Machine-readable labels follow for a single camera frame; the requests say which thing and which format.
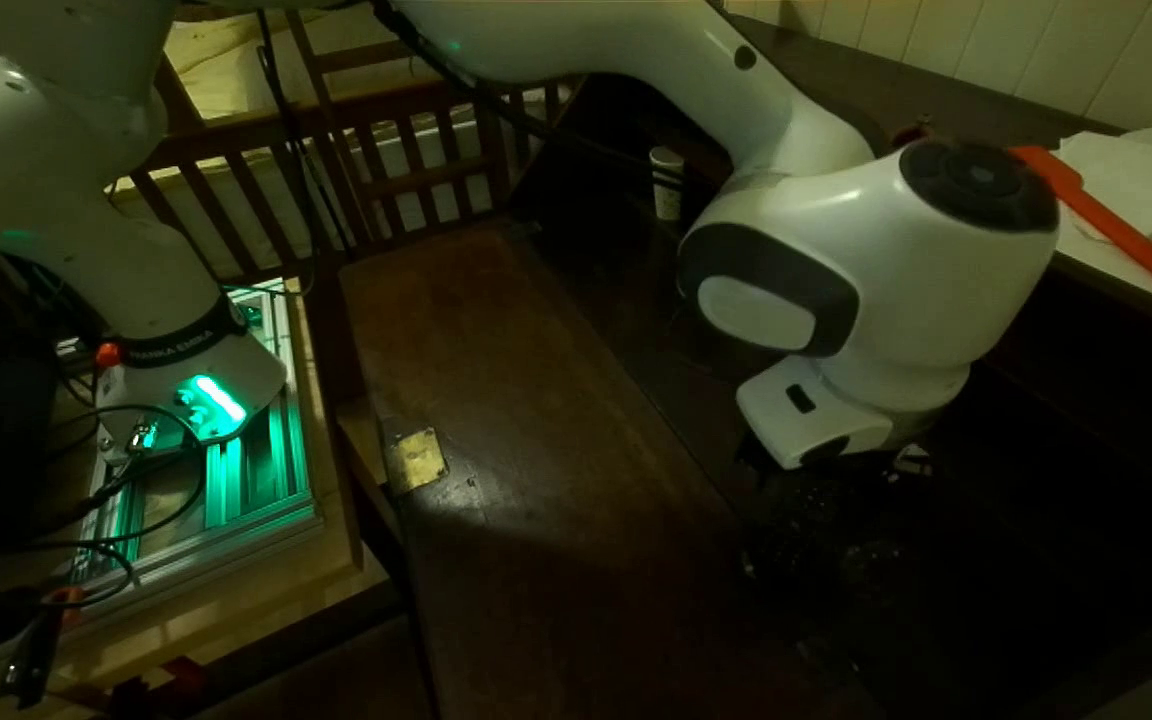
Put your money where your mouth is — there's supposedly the black looping cable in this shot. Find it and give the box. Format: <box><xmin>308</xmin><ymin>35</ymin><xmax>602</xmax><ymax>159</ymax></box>
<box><xmin>0</xmin><ymin>399</ymin><xmax>212</xmax><ymax>607</ymax></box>

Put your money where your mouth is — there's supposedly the wooden ladder-back chair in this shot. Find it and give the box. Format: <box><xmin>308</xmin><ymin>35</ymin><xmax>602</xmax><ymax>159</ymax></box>
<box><xmin>277</xmin><ymin>8</ymin><xmax>435</xmax><ymax>104</ymax></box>

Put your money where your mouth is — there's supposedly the wooden crib railing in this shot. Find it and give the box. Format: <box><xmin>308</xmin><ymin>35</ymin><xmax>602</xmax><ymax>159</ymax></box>
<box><xmin>119</xmin><ymin>74</ymin><xmax>580</xmax><ymax>294</ymax></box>

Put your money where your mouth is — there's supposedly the thin black rod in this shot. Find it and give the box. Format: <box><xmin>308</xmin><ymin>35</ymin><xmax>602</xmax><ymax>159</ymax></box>
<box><xmin>254</xmin><ymin>11</ymin><xmax>355</xmax><ymax>260</ymax></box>

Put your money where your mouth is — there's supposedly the red and black clamp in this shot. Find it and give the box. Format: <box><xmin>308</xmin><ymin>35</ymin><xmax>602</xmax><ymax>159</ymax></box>
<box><xmin>0</xmin><ymin>584</ymin><xmax>88</xmax><ymax>714</ymax></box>

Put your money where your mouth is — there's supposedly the light wooden platform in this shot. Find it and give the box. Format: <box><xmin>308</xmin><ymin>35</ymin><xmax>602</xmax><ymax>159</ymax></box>
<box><xmin>0</xmin><ymin>277</ymin><xmax>396</xmax><ymax>714</ymax></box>

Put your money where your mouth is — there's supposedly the aluminium base frame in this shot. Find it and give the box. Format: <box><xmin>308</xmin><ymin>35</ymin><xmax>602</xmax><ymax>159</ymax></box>
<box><xmin>67</xmin><ymin>273</ymin><xmax>327</xmax><ymax>593</ymax></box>

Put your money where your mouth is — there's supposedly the brass hinge plate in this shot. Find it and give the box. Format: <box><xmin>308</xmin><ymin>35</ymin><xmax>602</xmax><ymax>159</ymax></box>
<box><xmin>382</xmin><ymin>426</ymin><xmax>451</xmax><ymax>498</ymax></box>

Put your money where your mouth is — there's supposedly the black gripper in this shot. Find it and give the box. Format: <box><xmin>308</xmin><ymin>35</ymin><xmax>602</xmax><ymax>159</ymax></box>
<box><xmin>748</xmin><ymin>419</ymin><xmax>939</xmax><ymax>543</ymax></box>

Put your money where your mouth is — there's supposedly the dark wooden cabinet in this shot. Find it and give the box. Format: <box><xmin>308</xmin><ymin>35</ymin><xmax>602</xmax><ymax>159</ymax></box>
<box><xmin>333</xmin><ymin>27</ymin><xmax>1152</xmax><ymax>720</ymax></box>

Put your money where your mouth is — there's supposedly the orange plastic spatula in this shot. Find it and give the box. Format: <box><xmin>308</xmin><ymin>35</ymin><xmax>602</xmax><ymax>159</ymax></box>
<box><xmin>1010</xmin><ymin>142</ymin><xmax>1152</xmax><ymax>324</ymax></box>

